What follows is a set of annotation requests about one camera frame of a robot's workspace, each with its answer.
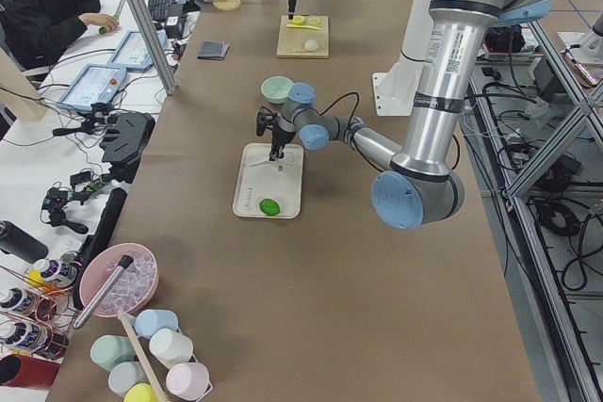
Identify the person in black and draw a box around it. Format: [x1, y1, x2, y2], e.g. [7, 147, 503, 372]
[1, 0, 119, 70]

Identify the white cup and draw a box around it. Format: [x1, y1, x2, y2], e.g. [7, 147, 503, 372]
[149, 329, 194, 369]

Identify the grey folded cloth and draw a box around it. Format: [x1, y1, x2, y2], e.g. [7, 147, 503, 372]
[197, 40, 230, 60]

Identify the pale grey cup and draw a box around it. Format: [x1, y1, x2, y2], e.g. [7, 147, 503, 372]
[107, 362, 147, 397]

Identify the lemon half near handle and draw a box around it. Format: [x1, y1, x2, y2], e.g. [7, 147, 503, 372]
[291, 16, 305, 25]

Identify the black bottle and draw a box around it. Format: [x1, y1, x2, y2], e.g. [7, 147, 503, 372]
[1, 220, 48, 264]

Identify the yellow cup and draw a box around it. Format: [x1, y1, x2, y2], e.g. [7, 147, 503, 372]
[123, 383, 158, 402]

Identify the pink cup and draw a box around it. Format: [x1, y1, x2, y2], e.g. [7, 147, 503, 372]
[166, 362, 210, 401]

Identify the pink bowl with ice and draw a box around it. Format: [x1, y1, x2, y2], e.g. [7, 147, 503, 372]
[78, 243, 159, 317]

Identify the green lime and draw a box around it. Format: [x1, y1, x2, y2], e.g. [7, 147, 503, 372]
[259, 198, 281, 217]

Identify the beige rabbit tray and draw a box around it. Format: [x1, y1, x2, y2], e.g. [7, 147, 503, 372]
[232, 143, 303, 218]

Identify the teach pendant near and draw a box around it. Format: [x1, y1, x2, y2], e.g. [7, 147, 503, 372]
[56, 64, 127, 112]

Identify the aluminium frame post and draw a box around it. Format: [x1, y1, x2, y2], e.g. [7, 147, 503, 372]
[126, 0, 176, 95]

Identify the wooden cutting board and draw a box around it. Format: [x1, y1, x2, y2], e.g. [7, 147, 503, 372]
[276, 15, 330, 59]

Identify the yellow plastic knife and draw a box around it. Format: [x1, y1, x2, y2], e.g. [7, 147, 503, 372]
[285, 23, 322, 31]

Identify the red can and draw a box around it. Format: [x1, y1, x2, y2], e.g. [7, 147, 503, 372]
[1, 355, 60, 390]

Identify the metal muddler stick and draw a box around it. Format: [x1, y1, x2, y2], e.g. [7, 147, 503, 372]
[73, 254, 134, 330]

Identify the teach pendant far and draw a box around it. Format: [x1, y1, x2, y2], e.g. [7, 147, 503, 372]
[108, 30, 153, 72]

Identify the light green bowl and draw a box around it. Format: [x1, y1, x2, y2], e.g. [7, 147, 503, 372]
[260, 75, 294, 105]

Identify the teach pendant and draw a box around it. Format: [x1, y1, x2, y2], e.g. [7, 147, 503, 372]
[108, 30, 153, 72]
[56, 64, 127, 112]

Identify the mint green cup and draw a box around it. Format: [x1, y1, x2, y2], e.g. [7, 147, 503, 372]
[90, 335, 136, 372]

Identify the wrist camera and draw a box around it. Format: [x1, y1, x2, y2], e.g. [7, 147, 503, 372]
[255, 106, 278, 137]

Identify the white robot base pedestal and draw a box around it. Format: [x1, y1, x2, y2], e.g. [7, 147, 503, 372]
[372, 0, 433, 117]

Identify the light blue cup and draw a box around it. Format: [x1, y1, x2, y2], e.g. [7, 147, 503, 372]
[135, 309, 179, 339]

